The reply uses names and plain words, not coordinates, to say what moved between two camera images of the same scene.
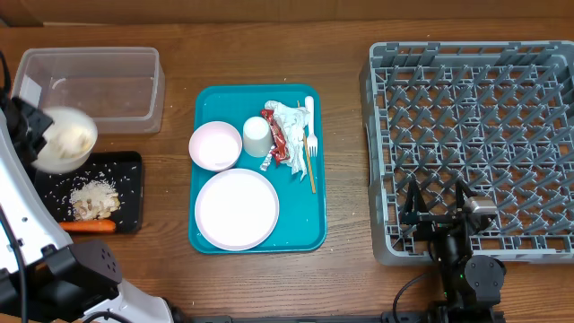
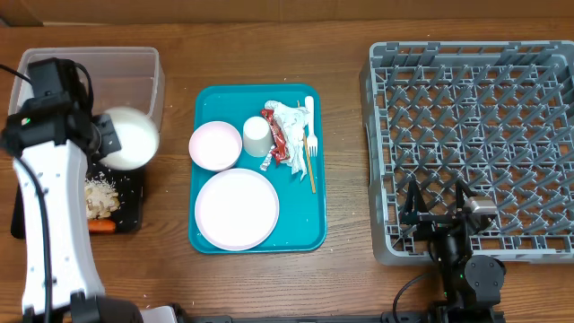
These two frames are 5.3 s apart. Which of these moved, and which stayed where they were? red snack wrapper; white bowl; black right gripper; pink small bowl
Moved: white bowl
Stayed: red snack wrapper; black right gripper; pink small bowl
